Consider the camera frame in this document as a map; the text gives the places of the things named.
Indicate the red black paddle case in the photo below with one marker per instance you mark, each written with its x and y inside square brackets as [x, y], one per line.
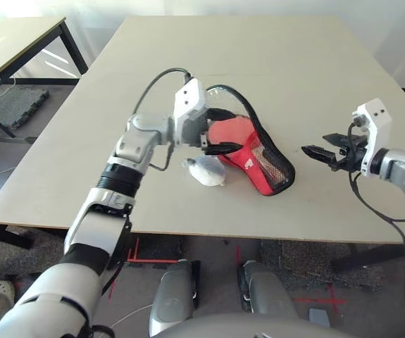
[244, 163]

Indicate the grey robot leg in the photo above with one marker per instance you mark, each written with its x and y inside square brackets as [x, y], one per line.
[269, 290]
[170, 299]

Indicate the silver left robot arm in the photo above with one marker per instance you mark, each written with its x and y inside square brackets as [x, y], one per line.
[138, 141]

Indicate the dark speckled rubber mat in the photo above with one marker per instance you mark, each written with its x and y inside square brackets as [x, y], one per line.
[293, 260]
[29, 260]

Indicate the beige side table black frame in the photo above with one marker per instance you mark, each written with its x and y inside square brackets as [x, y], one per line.
[8, 45]

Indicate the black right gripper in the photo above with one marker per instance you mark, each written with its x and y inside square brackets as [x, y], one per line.
[350, 155]

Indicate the black main table frame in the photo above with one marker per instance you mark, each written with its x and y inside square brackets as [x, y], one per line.
[5, 234]

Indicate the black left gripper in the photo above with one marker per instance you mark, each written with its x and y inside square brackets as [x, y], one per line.
[192, 130]

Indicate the grey left robot leg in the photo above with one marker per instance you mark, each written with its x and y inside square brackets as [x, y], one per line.
[170, 299]

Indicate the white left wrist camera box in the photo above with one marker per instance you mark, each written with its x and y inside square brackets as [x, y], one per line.
[188, 100]

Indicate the grey right robot leg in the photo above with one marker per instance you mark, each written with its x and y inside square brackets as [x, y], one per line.
[269, 290]

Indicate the grey robot torso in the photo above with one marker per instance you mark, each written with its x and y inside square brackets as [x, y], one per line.
[258, 327]

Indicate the grey foam floor mat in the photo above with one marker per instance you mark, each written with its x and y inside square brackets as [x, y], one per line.
[15, 109]

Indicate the small grey floor box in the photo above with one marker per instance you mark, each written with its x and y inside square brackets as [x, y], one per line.
[318, 317]

